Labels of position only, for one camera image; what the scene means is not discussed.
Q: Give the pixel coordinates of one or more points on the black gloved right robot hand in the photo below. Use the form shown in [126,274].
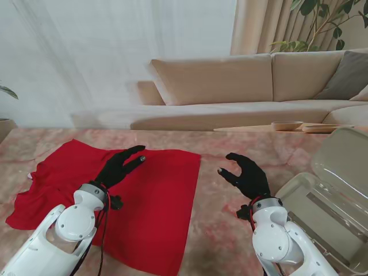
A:
[253,178]

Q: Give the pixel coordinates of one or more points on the flat wooden tray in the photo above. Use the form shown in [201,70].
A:
[322,128]

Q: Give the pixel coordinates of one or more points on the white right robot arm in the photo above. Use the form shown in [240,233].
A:
[270,238]

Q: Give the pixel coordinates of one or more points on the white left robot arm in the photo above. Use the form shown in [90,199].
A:
[74,221]

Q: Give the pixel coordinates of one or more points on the wooden bowl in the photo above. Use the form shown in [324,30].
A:
[286,126]

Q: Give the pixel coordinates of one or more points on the beige corner sofa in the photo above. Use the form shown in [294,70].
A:
[215,80]

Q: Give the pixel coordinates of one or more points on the red shirt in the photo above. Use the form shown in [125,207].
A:
[161,201]

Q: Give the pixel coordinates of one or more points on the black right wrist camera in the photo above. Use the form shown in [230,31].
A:
[243,214]

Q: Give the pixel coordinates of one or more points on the beige pleated curtain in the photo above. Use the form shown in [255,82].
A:
[258,26]

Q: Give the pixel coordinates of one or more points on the light wooden coffee table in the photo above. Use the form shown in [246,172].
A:
[244,129]

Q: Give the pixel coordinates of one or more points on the beige translucent open suitcase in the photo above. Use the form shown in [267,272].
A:
[339,155]

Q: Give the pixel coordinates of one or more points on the tall green leafy plant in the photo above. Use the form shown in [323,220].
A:
[307,5]

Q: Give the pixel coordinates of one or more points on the green plant with long leaf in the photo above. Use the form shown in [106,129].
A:
[10,92]

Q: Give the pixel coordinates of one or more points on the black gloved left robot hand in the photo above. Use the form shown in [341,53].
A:
[115,169]

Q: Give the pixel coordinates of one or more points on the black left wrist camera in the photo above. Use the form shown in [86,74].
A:
[117,202]

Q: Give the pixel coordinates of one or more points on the white sheer curtain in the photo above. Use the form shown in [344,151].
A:
[100,57]

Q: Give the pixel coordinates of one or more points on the beige plant pot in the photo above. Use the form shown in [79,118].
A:
[7,128]

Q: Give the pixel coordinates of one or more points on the beige sofa cushion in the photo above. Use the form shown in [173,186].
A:
[362,96]

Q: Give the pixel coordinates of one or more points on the grey sofa cushion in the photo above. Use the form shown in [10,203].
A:
[348,74]

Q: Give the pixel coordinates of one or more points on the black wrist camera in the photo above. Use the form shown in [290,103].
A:
[243,214]
[117,202]

